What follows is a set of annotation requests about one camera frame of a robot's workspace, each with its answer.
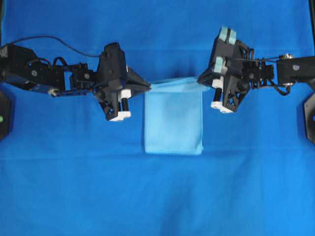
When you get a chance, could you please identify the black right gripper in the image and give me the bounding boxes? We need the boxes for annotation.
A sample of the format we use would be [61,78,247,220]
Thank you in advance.
[197,26,274,114]

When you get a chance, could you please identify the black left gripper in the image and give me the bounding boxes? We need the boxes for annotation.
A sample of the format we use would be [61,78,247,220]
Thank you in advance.
[70,42,151,122]

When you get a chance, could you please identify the light blue towel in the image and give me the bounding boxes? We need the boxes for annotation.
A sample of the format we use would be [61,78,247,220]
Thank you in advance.
[144,77,208,155]

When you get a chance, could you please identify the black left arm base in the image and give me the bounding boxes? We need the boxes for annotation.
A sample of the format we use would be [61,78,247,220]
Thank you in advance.
[0,88,12,141]

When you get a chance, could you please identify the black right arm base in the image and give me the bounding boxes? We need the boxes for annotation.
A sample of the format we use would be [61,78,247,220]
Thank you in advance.
[303,93,315,145]

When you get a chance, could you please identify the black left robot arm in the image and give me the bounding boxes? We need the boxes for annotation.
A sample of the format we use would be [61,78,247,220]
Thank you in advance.
[0,43,151,122]

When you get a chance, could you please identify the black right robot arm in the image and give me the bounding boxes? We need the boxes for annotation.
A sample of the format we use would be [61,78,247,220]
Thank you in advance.
[197,27,315,113]

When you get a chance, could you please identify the blue table cloth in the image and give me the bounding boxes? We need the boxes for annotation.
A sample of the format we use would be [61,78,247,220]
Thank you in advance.
[0,0,315,236]

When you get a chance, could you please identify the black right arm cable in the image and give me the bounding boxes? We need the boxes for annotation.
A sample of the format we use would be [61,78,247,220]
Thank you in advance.
[225,55,293,96]

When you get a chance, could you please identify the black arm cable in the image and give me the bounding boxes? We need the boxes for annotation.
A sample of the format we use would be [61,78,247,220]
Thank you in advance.
[225,55,293,96]
[9,35,101,59]

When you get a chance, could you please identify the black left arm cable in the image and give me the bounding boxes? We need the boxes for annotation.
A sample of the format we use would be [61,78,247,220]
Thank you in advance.
[9,35,101,59]

